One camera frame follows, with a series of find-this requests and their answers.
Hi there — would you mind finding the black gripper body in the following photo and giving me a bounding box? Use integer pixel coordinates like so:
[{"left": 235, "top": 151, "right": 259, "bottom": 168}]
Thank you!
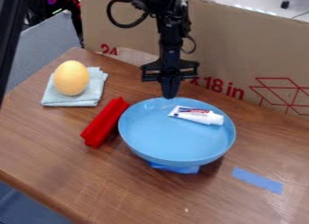
[{"left": 140, "top": 51, "right": 203, "bottom": 83}]

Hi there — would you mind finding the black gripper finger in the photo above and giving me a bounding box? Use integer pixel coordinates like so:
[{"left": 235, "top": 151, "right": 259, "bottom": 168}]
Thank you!
[{"left": 161, "top": 77, "right": 181, "bottom": 99}]

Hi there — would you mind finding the white toothpaste tube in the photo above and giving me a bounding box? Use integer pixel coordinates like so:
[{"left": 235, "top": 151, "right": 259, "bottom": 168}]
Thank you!
[{"left": 168, "top": 106, "right": 225, "bottom": 126}]

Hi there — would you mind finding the blue round plate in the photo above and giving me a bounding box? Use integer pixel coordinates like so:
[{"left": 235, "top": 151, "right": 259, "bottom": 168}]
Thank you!
[{"left": 118, "top": 98, "right": 237, "bottom": 167}]

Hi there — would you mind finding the light blue cloth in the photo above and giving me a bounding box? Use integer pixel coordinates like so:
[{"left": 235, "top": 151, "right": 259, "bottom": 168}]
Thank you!
[{"left": 42, "top": 67, "right": 109, "bottom": 107}]

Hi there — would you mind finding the yellow egg-shaped ball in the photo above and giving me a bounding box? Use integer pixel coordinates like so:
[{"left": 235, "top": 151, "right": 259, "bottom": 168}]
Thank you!
[{"left": 54, "top": 61, "right": 90, "bottom": 96}]

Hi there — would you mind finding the red plastic block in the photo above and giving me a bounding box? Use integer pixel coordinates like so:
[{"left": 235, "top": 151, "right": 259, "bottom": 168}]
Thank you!
[{"left": 81, "top": 97, "right": 130, "bottom": 148}]

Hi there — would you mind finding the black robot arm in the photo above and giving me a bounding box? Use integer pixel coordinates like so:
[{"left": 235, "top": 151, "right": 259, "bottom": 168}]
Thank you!
[{"left": 106, "top": 0, "right": 201, "bottom": 99}]

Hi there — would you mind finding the brown cardboard box panel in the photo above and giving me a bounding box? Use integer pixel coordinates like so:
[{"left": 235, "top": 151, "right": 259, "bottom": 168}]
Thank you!
[{"left": 81, "top": 0, "right": 309, "bottom": 119}]

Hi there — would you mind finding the blue object under plate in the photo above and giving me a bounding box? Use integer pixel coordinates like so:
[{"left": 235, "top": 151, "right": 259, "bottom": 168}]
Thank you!
[{"left": 148, "top": 162, "right": 201, "bottom": 174}]

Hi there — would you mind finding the grey chair back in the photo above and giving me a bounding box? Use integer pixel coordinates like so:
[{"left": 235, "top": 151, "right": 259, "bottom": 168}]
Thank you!
[{"left": 7, "top": 10, "right": 81, "bottom": 91}]

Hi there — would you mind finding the black chair caster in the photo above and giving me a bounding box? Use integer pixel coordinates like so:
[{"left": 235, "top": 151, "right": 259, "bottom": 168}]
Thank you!
[{"left": 280, "top": 1, "right": 291, "bottom": 9}]

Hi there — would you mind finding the black computer with lights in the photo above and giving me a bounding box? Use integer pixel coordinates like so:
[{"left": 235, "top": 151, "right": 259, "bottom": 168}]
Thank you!
[{"left": 25, "top": 0, "right": 84, "bottom": 46}]

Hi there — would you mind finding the blue tape strip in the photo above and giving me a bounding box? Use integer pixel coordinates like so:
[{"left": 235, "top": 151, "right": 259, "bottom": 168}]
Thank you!
[{"left": 232, "top": 167, "right": 284, "bottom": 194}]

